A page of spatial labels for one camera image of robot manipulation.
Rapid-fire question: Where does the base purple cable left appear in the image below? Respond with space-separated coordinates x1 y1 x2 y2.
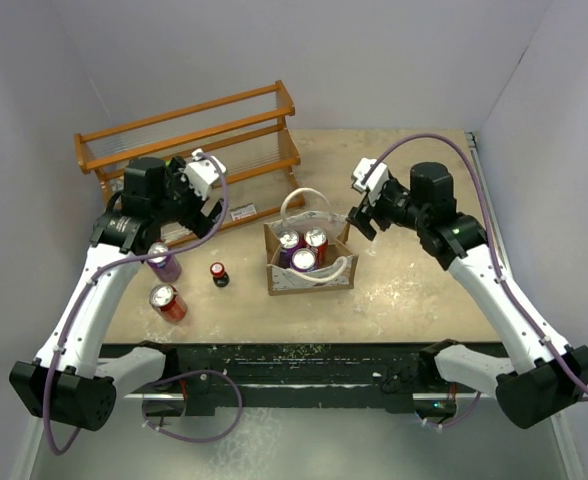
143 368 246 443

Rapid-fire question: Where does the aluminium frame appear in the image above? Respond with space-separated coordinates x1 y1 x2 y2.
11 132 588 480

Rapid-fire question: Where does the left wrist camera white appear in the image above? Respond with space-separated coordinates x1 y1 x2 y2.
183 149 227 200

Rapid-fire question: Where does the red soda can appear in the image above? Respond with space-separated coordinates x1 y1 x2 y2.
149 284 187 324
304 227 328 265

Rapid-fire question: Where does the canvas bag with rope handles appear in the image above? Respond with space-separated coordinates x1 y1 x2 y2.
263 187 358 296

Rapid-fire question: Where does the small dark sauce bottle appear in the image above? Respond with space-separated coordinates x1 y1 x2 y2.
210 262 230 288

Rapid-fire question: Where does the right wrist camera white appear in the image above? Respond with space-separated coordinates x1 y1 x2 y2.
351 157 390 206

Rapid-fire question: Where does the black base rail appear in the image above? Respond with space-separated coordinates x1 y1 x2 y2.
134 343 451 416

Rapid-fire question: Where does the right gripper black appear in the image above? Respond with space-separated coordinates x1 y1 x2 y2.
346 177 428 240

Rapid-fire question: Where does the purple soda can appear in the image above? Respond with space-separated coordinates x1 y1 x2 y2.
290 248 318 273
277 229 303 268
146 242 182 283

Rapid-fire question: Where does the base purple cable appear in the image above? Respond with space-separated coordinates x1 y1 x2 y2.
143 368 246 443
416 389 483 432

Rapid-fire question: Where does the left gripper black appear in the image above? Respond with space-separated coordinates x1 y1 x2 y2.
152 158 226 239

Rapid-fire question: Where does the orange wooden rack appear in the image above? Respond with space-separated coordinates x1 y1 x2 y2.
74 81 300 257

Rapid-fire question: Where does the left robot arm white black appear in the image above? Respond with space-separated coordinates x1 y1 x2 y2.
9 150 228 431

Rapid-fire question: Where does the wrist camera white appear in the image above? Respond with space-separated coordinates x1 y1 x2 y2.
351 157 390 206
183 149 227 200

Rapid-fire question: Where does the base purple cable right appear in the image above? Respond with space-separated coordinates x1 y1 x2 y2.
416 389 483 432

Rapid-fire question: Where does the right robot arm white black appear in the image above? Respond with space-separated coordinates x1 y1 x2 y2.
348 158 588 429

